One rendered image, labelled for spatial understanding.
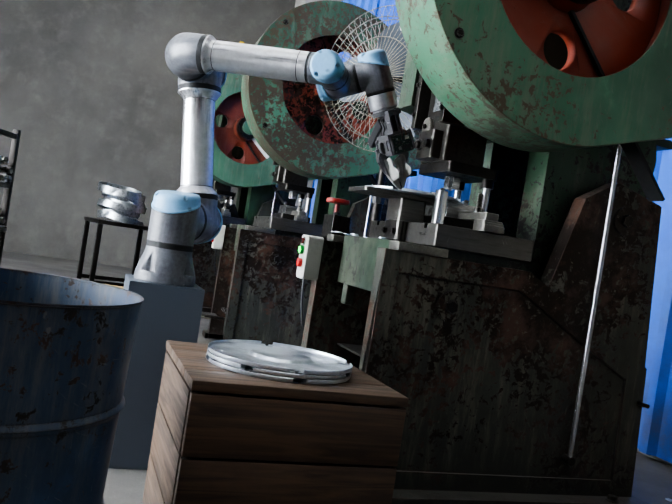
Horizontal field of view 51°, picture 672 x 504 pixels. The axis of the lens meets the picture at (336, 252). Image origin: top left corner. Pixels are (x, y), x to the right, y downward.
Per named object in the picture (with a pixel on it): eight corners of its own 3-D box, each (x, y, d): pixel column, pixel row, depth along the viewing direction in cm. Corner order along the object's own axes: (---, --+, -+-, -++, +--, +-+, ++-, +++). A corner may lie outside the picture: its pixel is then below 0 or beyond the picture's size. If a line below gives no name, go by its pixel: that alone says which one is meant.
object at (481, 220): (484, 230, 182) (490, 191, 181) (452, 228, 197) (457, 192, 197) (503, 234, 184) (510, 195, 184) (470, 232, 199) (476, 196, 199)
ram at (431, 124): (429, 157, 195) (446, 51, 195) (406, 160, 209) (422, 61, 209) (483, 168, 201) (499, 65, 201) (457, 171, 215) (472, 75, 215)
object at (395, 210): (358, 233, 190) (366, 183, 190) (340, 231, 203) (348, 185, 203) (440, 246, 198) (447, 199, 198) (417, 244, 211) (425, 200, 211)
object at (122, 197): (84, 306, 436) (104, 179, 435) (70, 296, 474) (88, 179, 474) (148, 311, 457) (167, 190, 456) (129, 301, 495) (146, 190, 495)
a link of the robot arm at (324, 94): (309, 66, 178) (351, 55, 176) (318, 78, 189) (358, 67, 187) (315, 96, 178) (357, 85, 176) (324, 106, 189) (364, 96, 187)
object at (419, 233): (434, 246, 180) (437, 223, 180) (367, 238, 222) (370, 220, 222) (532, 262, 190) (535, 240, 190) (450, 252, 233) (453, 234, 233)
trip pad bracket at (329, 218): (325, 272, 222) (334, 210, 222) (315, 269, 231) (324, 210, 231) (342, 274, 224) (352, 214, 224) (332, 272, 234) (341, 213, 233)
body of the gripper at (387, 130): (391, 158, 180) (380, 111, 178) (377, 160, 188) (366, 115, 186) (417, 150, 183) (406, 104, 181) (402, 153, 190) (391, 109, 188)
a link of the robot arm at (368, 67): (355, 57, 186) (386, 48, 184) (365, 98, 188) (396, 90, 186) (351, 55, 178) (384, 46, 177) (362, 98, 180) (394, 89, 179)
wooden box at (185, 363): (159, 588, 116) (192, 380, 116) (141, 499, 152) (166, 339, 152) (379, 584, 130) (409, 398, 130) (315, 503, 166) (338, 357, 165)
